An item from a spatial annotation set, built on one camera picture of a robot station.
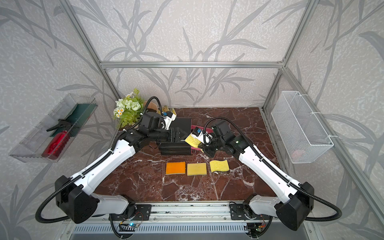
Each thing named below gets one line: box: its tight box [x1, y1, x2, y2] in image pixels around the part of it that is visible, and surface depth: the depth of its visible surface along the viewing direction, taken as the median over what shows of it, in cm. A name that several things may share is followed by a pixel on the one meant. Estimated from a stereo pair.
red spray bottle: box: [41, 130, 71, 160], surface depth 60 cm
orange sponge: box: [165, 161, 186, 175], surface depth 90 cm
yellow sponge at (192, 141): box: [185, 133, 202, 148], surface depth 74 cm
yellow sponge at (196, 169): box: [187, 162, 207, 176], surface depth 89 cm
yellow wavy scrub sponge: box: [209, 159, 230, 173], surface depth 90 cm
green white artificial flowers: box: [113, 88, 145, 128], surface depth 82 cm
